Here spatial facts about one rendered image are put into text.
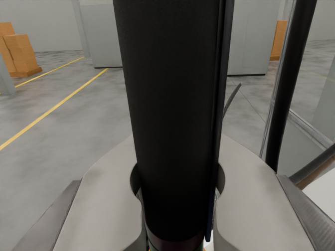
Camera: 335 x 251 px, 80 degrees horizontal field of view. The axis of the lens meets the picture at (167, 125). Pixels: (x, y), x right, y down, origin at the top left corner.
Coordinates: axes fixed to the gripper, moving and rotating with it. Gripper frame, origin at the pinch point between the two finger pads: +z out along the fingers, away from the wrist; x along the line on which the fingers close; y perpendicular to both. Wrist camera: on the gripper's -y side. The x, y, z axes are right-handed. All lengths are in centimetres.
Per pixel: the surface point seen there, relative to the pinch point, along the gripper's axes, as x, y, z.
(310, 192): 29.3, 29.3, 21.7
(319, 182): 31.1, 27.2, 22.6
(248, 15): 184, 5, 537
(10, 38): -492, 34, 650
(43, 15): -698, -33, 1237
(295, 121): 70, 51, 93
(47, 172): -151, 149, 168
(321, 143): 71, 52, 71
